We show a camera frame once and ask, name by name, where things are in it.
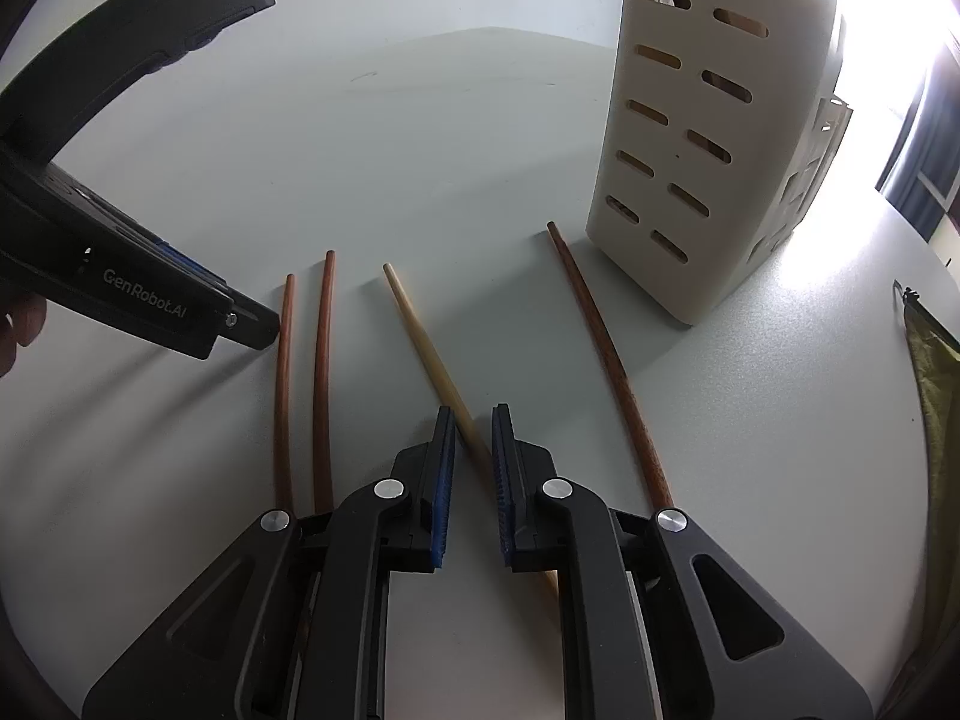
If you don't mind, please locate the reddish brown chopstick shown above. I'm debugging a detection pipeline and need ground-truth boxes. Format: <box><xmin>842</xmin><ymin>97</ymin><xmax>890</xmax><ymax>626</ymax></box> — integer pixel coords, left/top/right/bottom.
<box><xmin>274</xmin><ymin>273</ymin><xmax>296</xmax><ymax>512</ymax></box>

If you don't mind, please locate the light bamboo chopstick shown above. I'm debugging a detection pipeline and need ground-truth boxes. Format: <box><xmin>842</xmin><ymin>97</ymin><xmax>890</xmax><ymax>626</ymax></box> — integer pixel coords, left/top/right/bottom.
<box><xmin>382</xmin><ymin>263</ymin><xmax>521</xmax><ymax>569</ymax></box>

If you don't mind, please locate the dark blue curtain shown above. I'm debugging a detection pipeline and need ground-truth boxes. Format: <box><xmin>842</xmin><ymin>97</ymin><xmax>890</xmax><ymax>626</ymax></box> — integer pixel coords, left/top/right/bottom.
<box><xmin>875</xmin><ymin>49</ymin><xmax>958</xmax><ymax>242</ymax></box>

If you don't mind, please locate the olive green jacket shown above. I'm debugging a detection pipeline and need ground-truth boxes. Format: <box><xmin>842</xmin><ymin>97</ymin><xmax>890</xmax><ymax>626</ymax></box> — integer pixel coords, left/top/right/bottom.
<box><xmin>878</xmin><ymin>284</ymin><xmax>958</xmax><ymax>718</ymax></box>

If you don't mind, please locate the person left hand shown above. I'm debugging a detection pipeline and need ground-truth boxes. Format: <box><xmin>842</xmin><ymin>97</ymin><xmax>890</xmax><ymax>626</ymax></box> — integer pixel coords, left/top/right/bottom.
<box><xmin>0</xmin><ymin>283</ymin><xmax>47</xmax><ymax>377</ymax></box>

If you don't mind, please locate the cream plastic utensil holder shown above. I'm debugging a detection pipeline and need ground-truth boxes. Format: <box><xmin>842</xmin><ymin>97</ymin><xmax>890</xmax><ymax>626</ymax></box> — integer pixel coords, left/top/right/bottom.
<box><xmin>586</xmin><ymin>0</ymin><xmax>846</xmax><ymax>325</ymax></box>

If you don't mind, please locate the dark brown chopstick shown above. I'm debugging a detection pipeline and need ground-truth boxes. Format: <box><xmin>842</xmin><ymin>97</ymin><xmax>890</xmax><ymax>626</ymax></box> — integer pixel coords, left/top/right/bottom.
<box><xmin>313</xmin><ymin>250</ymin><xmax>337</xmax><ymax>514</ymax></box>
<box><xmin>547</xmin><ymin>221</ymin><xmax>674</xmax><ymax>511</ymax></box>

